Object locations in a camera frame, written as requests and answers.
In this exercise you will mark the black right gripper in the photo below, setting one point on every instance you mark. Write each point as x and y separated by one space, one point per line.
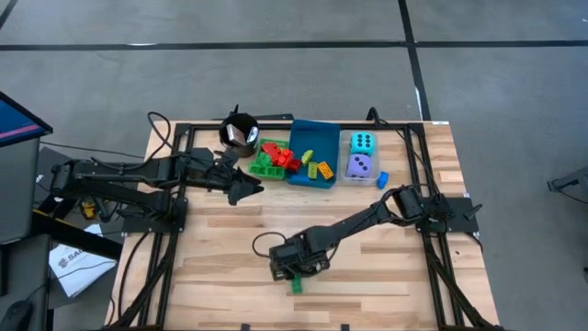
298 255

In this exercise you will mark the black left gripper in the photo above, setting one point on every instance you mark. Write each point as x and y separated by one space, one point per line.
211 172

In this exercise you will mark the green slatted plastic basket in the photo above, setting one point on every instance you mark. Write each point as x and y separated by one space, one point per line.
255 171

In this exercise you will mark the green studded toy brick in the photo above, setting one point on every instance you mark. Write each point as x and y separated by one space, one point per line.
297 286

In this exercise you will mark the large red toy brick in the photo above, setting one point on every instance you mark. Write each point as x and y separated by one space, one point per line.
271 149

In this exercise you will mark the small red toy brick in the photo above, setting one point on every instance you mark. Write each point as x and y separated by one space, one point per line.
285 158

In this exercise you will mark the red sloped toy brick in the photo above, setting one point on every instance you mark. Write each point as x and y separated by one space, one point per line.
295 165

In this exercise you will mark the lime toy brick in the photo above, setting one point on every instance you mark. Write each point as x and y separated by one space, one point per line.
313 170
307 157

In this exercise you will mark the blue plastic bin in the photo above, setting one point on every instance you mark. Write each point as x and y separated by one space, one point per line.
317 135

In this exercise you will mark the yellow toy brick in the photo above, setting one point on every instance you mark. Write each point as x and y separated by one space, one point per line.
325 170

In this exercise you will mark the purple foam die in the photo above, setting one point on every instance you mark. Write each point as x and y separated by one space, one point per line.
358 165

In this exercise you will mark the clear plastic bin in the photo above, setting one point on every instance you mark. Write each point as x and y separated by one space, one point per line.
381 161

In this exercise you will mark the teal foam die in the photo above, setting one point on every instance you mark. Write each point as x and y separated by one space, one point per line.
362 143

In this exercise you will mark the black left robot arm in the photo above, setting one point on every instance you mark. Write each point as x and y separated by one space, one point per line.
128 177

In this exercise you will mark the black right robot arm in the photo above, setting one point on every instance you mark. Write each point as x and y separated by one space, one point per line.
367 216

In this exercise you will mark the black plastic bucket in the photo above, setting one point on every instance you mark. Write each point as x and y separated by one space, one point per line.
229 147

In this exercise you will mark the blue sloped toy brick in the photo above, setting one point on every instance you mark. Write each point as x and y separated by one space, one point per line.
382 179

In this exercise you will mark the yellow clamp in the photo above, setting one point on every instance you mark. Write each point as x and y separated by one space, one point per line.
88 210

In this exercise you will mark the white paper sheet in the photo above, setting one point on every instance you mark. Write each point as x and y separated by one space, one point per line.
78 271

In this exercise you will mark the grey cabinet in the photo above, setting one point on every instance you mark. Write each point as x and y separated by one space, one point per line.
18 193

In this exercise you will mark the computer monitor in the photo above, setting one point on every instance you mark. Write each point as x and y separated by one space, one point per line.
18 124

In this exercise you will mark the dark grey desk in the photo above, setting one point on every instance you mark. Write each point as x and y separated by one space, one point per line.
27 276

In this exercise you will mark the black computer mouse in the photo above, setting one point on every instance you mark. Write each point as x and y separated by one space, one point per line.
16 317

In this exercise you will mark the grey stand foot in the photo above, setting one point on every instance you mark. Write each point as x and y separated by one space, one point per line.
572 179

